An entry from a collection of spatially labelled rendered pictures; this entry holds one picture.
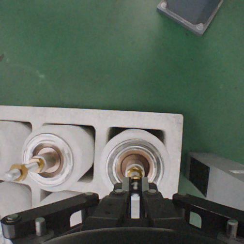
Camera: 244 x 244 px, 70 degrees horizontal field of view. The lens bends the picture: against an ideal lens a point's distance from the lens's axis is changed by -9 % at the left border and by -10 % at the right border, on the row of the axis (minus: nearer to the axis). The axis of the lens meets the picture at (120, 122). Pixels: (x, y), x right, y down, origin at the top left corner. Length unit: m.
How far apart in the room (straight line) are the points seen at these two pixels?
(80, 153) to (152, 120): 0.13
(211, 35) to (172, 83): 0.19
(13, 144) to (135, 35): 0.41
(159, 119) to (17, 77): 0.44
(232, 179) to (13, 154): 0.33
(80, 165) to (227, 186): 0.21
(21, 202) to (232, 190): 0.34
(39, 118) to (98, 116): 0.11
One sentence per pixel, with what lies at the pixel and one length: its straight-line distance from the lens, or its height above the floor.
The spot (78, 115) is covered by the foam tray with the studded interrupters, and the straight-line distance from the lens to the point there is 0.33.
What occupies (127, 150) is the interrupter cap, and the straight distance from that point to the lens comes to 0.24.
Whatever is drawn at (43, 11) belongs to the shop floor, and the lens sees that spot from 0.66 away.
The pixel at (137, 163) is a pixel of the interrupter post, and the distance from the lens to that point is 0.23.
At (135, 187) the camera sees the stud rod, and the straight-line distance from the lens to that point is 0.16.
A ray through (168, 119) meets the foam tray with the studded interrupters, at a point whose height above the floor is 0.18.
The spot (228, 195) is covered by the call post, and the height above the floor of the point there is 0.24.
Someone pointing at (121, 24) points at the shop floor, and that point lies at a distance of 0.57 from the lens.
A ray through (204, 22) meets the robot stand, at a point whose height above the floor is 0.03.
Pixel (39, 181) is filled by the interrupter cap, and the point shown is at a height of 0.25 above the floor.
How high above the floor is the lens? 0.50
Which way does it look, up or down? 86 degrees down
